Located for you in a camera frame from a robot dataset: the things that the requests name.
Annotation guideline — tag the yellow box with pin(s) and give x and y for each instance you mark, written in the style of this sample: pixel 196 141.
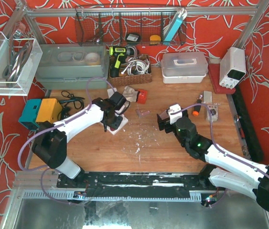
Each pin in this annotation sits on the yellow box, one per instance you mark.
pixel 48 112

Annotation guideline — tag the clear acrylic wall bin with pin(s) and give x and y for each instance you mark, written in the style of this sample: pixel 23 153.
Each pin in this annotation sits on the clear acrylic wall bin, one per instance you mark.
pixel 19 60

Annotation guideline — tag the blue white book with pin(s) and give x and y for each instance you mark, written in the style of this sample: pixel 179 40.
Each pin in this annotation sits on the blue white book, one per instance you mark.
pixel 171 29

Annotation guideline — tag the teal box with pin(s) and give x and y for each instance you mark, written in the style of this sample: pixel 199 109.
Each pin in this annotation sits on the teal box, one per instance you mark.
pixel 29 114

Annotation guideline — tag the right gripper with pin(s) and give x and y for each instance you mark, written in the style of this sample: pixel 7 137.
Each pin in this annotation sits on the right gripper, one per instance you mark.
pixel 162 122

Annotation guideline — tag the white power supply unit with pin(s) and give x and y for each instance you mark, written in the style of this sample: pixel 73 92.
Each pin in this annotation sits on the white power supply unit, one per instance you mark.
pixel 232 68

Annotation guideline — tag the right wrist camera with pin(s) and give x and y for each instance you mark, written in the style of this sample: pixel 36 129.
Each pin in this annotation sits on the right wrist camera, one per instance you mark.
pixel 175 112

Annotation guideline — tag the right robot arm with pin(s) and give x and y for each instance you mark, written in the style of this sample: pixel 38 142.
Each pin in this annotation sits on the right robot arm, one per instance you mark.
pixel 223 168

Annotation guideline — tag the packaged dial gauge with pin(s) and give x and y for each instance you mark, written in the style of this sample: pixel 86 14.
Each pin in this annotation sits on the packaged dial gauge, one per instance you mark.
pixel 212 113

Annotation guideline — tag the clear plastic spring bin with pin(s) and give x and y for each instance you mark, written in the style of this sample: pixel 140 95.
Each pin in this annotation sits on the clear plastic spring bin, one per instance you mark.
pixel 164 114

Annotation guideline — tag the black wire shelf basket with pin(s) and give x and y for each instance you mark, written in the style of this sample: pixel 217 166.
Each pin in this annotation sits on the black wire shelf basket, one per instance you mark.
pixel 108 24

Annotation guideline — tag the white lidded storage box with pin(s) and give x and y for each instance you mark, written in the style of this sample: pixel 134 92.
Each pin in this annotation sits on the white lidded storage box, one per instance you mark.
pixel 184 67

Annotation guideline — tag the red plastic block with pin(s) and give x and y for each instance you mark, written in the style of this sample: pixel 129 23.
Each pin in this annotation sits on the red plastic block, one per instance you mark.
pixel 142 96

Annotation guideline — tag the beige work glove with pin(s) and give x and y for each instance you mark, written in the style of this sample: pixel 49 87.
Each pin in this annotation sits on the beige work glove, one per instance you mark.
pixel 130 94

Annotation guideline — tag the small metal plate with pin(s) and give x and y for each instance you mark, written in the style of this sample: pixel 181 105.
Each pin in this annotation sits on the small metal plate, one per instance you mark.
pixel 207 97

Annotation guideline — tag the yellow tape measure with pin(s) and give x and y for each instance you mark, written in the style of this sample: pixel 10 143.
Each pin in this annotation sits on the yellow tape measure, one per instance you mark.
pixel 155 39

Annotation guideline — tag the grey plastic toolbox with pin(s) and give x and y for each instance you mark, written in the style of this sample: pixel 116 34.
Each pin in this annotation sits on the grey plastic toolbox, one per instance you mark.
pixel 70 66

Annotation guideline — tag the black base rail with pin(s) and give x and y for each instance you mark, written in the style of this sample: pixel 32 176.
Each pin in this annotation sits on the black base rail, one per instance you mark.
pixel 136 185

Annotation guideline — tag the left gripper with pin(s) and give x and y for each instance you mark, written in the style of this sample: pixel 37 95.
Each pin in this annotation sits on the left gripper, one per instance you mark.
pixel 112 119

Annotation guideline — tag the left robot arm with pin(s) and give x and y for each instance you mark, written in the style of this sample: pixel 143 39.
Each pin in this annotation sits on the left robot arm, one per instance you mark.
pixel 51 142

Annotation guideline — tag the wicker basket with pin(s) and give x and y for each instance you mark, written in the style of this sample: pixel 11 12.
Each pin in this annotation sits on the wicker basket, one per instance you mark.
pixel 135 72

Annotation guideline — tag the green cordless drill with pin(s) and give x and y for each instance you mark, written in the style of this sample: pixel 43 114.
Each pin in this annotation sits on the green cordless drill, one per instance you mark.
pixel 120 54

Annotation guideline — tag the orange handled screwdriver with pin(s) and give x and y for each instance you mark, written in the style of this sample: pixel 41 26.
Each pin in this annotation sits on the orange handled screwdriver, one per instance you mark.
pixel 197 108

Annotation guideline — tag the white power adapter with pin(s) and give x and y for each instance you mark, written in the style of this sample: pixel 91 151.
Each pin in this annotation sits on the white power adapter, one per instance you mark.
pixel 111 91

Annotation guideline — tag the white peg board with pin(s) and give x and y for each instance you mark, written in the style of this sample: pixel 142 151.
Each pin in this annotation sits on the white peg board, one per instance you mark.
pixel 121 122

